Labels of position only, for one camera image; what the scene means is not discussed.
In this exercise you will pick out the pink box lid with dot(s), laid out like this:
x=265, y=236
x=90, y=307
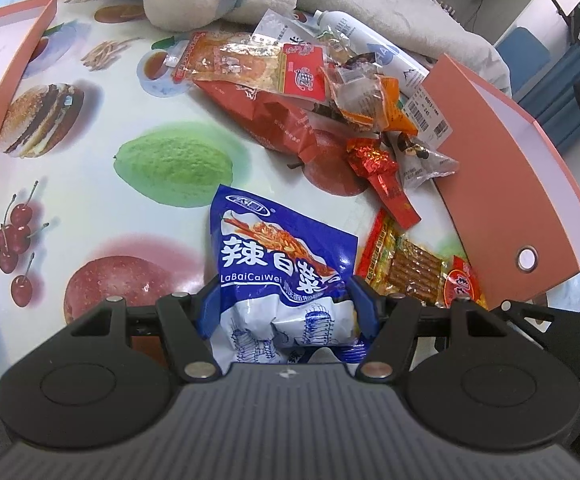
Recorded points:
x=15, y=60

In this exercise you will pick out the orange snack packet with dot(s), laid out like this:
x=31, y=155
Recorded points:
x=369, y=105

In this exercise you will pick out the blue chair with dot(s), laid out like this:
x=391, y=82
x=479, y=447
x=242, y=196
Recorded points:
x=519, y=50

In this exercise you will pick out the clear red label snack packet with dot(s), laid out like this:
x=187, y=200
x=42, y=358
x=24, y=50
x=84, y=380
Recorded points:
x=235, y=65

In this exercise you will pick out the clear packet of dark nuts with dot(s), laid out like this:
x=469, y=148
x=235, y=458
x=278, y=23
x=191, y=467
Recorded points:
x=419, y=160

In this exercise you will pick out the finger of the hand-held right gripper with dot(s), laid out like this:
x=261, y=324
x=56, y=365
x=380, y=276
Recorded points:
x=569, y=330

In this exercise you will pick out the small clear dark snack wrapper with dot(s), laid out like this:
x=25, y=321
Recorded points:
x=354, y=67

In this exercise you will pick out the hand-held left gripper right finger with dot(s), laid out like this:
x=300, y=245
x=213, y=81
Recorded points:
x=364, y=307

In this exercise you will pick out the yellow red sausage strip packet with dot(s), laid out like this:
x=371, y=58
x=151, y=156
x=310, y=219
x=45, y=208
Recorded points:
x=409, y=265

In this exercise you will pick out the red foil snack packet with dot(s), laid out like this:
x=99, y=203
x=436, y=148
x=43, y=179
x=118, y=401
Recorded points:
x=374, y=165

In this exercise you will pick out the blue curtain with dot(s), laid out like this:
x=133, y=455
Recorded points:
x=559, y=100

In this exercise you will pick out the red snack bag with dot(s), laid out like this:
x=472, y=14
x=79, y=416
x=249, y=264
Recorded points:
x=270, y=120

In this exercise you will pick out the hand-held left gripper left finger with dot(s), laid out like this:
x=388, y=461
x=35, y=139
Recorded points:
x=207, y=312

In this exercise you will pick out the fruit printed tablecloth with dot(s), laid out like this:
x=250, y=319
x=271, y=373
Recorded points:
x=120, y=110

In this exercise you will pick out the blue white snack packet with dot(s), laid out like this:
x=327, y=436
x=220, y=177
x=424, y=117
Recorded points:
x=270, y=240

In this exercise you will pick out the grey blanket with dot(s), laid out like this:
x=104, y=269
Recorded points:
x=394, y=5

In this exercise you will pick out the pink cardboard box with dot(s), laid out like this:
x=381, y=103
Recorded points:
x=494, y=185

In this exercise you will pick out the clear white printed packet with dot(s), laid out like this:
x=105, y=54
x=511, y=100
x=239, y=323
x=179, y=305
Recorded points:
x=275, y=27

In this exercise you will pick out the white spray bottle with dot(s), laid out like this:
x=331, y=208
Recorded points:
x=342, y=22

